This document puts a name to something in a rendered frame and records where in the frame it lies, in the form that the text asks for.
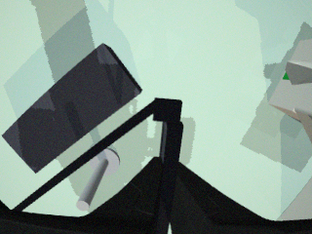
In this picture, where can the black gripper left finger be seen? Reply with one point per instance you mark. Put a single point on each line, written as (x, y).
(133, 210)

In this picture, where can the beige flat panel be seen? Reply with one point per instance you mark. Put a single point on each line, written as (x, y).
(301, 207)

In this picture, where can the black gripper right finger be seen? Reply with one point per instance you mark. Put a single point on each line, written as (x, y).
(198, 208)

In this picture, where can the black glasses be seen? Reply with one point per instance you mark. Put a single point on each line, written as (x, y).
(164, 109)

